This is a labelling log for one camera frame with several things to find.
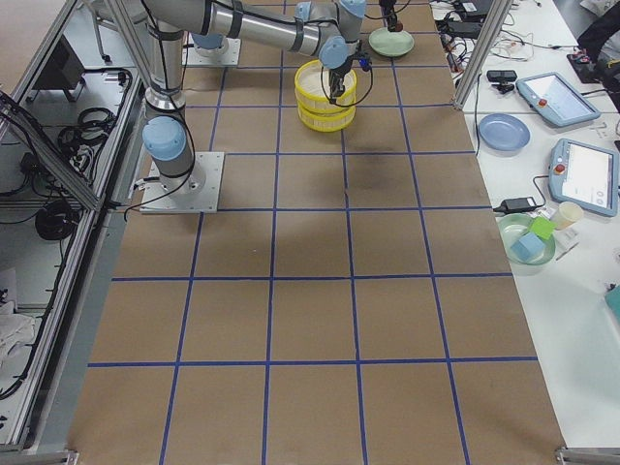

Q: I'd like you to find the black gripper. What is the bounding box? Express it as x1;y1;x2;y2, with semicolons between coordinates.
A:
384;6;402;26
328;40;372;102

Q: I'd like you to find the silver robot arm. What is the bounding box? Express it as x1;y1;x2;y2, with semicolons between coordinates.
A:
142;1;366;198
379;0;403;32

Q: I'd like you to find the light green plate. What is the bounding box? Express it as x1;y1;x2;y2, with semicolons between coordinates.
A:
368;27;415;58

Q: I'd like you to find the black webcam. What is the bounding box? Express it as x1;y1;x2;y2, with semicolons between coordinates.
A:
486;70;517;95

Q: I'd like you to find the blue plate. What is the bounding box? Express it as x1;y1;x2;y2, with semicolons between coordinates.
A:
478;113;531;152

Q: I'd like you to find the far teach pendant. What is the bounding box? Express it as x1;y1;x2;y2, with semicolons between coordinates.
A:
515;72;601;127

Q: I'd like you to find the teach pendant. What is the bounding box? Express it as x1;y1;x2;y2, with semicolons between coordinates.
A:
548;139;619;217
515;72;601;127

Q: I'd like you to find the black power adapter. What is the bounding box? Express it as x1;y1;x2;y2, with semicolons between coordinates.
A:
498;197;538;214

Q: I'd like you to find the green bowl with blocks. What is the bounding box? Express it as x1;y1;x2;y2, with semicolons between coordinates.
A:
497;213;556;265

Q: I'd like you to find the near teach pendant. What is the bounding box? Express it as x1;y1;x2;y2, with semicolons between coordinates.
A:
548;139;619;217

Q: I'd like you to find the green foam block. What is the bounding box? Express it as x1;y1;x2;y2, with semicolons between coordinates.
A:
529;216;556;240

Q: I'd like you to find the blue foam block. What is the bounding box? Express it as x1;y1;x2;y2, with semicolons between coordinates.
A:
511;232;545;263

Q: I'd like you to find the cream paper cup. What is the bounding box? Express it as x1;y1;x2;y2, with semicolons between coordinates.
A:
551;201;584;230

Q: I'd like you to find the aluminium frame post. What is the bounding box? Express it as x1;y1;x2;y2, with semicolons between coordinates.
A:
452;0;512;110

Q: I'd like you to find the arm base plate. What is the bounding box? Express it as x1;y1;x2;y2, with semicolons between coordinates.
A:
139;151;225;214
182;39;241;68

